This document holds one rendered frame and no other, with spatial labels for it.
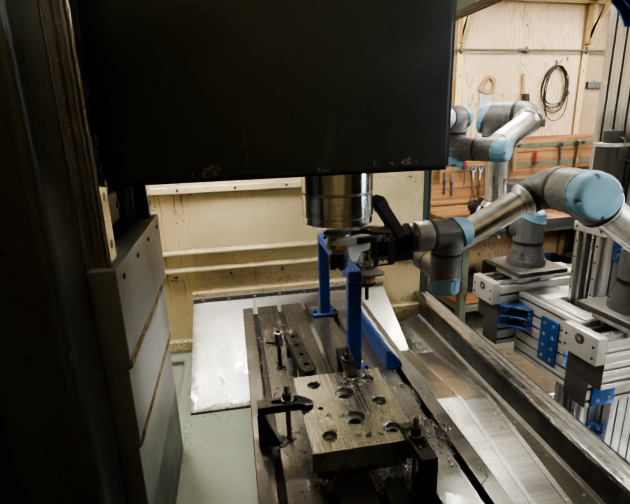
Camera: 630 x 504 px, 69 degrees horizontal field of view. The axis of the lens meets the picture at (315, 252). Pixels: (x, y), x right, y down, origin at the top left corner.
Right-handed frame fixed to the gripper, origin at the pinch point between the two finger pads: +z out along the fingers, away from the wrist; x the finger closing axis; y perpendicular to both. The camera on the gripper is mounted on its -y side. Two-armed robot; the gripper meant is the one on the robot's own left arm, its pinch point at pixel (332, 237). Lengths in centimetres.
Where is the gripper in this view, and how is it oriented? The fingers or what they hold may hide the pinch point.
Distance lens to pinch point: 104.5
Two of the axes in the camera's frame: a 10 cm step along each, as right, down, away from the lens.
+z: -9.6, 1.1, -2.6
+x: -2.8, -2.6, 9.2
